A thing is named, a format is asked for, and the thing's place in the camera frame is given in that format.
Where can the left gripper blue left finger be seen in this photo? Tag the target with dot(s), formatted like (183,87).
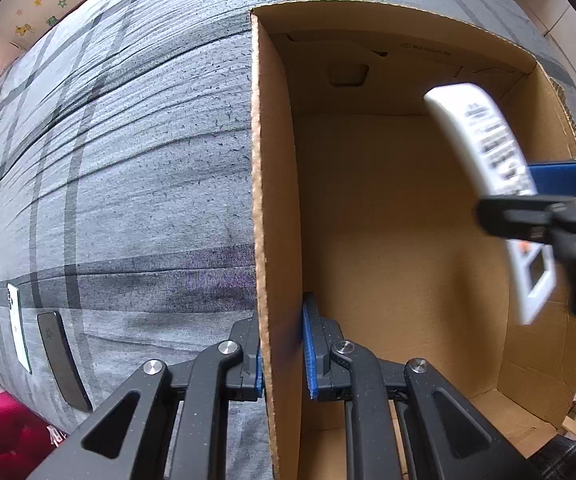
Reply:
(166,421)

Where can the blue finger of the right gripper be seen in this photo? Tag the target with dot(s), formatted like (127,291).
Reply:
(554,178)

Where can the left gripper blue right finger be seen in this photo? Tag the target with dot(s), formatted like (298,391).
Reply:
(402,420)

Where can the white remote control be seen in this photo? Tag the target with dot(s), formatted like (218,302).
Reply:
(487,149)

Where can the brown cardboard box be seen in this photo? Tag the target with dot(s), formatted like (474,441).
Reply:
(359,198)

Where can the black smartphone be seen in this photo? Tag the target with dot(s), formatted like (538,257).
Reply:
(61,361)

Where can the red mattress sheet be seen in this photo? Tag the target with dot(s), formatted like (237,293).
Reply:
(25,439)

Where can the white smartphone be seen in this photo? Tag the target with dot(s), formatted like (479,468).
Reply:
(16,325)

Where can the grey plaid bed cover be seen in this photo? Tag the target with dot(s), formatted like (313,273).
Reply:
(126,190)

